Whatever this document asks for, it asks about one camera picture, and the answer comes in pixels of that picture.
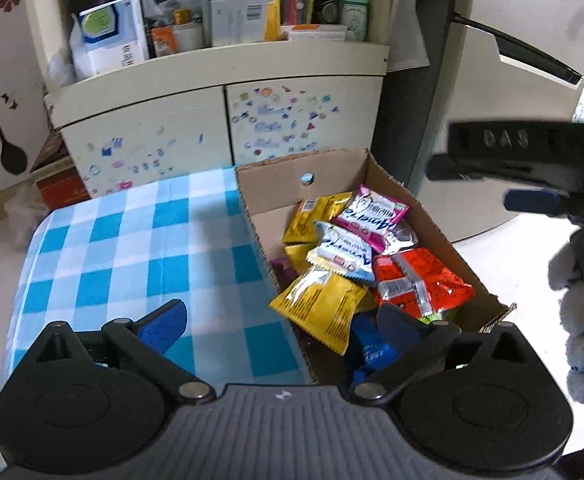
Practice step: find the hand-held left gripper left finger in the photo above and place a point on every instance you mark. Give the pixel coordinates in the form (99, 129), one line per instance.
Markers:
(164, 327)

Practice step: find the purple snack packet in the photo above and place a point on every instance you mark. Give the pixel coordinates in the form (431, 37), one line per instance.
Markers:
(282, 272)

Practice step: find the light blue white snack packet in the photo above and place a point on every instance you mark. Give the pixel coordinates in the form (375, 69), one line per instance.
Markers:
(344, 252)

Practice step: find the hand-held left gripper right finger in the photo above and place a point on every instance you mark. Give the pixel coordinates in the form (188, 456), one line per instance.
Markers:
(397, 327)

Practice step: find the blue white checkered tablecloth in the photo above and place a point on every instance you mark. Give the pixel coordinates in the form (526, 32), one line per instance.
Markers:
(122, 250)

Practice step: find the yellow packet with red label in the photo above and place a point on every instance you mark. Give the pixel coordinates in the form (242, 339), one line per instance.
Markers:
(299, 260)

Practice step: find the orange red snack packet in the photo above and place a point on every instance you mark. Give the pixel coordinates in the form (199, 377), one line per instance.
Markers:
(427, 280)

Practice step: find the green snack packet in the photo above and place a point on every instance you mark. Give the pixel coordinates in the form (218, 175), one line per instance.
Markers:
(434, 316)

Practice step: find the yellow box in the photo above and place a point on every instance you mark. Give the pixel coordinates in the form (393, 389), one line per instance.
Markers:
(272, 12)

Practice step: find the silver clear snack packet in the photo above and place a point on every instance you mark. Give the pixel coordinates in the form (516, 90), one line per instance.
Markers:
(402, 237)

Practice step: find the white flat box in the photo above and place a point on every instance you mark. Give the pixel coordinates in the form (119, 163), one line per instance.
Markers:
(317, 34)

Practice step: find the silver refrigerator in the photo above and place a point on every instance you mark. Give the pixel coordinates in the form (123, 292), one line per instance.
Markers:
(522, 60)

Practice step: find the red gift box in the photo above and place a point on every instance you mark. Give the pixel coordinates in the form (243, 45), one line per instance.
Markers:
(57, 180)

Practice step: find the dark blue snack packet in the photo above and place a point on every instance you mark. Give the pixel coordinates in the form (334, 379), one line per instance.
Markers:
(369, 347)

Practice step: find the pink white snack packet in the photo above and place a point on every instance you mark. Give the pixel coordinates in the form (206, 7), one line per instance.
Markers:
(372, 215)

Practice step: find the yellow snack packet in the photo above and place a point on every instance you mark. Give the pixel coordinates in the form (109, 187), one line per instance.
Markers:
(314, 215)
(322, 305)

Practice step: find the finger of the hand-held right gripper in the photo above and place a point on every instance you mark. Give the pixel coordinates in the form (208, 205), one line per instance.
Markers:
(532, 201)
(502, 145)

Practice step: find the cardboard box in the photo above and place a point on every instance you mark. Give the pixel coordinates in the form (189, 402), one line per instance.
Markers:
(277, 185)

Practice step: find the white carton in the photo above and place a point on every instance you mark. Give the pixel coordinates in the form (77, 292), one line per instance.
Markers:
(234, 12)

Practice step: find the white blue box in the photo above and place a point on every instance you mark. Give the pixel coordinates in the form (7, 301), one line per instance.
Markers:
(109, 35)

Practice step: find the green patterned box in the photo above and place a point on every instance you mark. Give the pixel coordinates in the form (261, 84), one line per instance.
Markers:
(354, 20)

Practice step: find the black ladle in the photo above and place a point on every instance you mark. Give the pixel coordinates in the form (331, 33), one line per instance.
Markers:
(11, 152)

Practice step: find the cream cabinet with stickers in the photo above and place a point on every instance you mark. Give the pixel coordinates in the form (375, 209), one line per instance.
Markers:
(172, 120)

